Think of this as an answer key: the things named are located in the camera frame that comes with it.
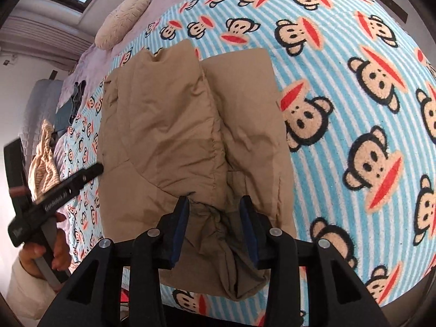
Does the person's left forearm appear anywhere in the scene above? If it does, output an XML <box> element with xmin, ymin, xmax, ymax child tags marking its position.
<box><xmin>6</xmin><ymin>256</ymin><xmax>62</xmax><ymax>320</ymax></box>

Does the monkey print striped blanket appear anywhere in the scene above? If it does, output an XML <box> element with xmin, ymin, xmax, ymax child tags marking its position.
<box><xmin>61</xmin><ymin>0</ymin><xmax>436</xmax><ymax>327</ymax></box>

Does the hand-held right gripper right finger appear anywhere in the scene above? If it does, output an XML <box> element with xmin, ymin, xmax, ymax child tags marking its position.
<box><xmin>238</xmin><ymin>195</ymin><xmax>392</xmax><ymax>327</ymax></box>

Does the grey quilted headboard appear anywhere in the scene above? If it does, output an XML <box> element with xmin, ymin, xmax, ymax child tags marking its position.
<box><xmin>20</xmin><ymin>79</ymin><xmax>63</xmax><ymax>164</ymax></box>

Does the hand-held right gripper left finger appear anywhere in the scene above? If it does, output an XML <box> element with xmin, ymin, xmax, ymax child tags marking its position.
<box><xmin>37</xmin><ymin>196</ymin><xmax>190</xmax><ymax>327</ymax></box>

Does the tan padded jacket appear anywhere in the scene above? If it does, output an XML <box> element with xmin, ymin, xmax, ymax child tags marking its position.
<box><xmin>96</xmin><ymin>39</ymin><xmax>298</xmax><ymax>302</ymax></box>

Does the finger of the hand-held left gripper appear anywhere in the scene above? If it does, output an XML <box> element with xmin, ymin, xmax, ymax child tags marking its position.
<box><xmin>69</xmin><ymin>162</ymin><xmax>105</xmax><ymax>196</ymax></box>

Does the white ribbed wall unit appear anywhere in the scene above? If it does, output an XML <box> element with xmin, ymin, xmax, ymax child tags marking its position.
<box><xmin>0</xmin><ymin>15</ymin><xmax>93</xmax><ymax>69</ymax></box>

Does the person's left hand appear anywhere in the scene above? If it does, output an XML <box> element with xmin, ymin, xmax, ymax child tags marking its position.
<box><xmin>20</xmin><ymin>212</ymin><xmax>71</xmax><ymax>277</ymax></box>

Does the yellow striped garment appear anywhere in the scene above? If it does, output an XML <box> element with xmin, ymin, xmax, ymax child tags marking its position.
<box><xmin>28</xmin><ymin>119</ymin><xmax>62</xmax><ymax>201</ymax></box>

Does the black garment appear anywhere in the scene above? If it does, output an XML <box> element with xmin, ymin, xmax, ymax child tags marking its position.
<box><xmin>71</xmin><ymin>80</ymin><xmax>88</xmax><ymax>125</ymax></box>

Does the beige knitted pillow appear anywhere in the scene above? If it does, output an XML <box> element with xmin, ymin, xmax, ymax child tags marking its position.
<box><xmin>94</xmin><ymin>0</ymin><xmax>150</xmax><ymax>50</ymax></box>

